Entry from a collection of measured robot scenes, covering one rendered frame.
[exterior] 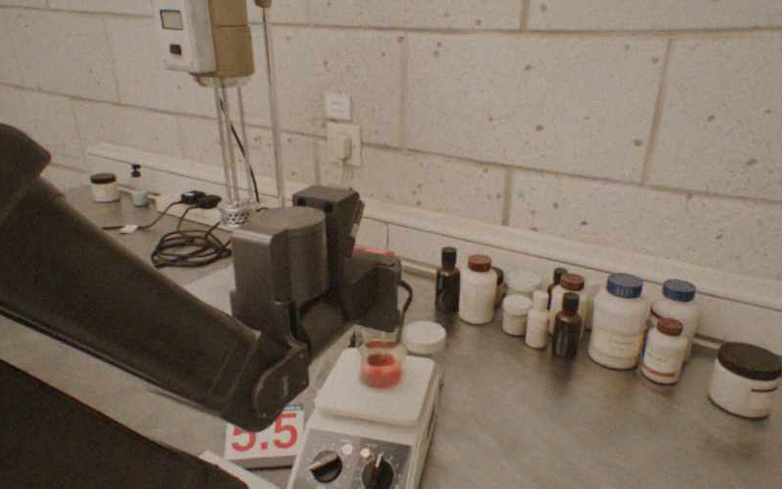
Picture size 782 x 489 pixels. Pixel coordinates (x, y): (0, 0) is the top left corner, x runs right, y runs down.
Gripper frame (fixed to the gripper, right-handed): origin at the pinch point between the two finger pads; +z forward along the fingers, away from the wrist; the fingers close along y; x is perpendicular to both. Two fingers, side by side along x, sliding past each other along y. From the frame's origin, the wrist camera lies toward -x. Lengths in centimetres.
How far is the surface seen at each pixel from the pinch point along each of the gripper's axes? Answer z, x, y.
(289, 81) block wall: 56, -11, 50
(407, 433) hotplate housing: -4.3, 17.9, -4.8
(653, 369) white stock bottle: 28.2, 21.6, -28.6
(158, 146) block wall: 64, 9, 97
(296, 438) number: -4.6, 23.4, 9.4
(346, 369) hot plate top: 0.9, 15.9, 5.5
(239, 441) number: -7.8, 23.5, 15.3
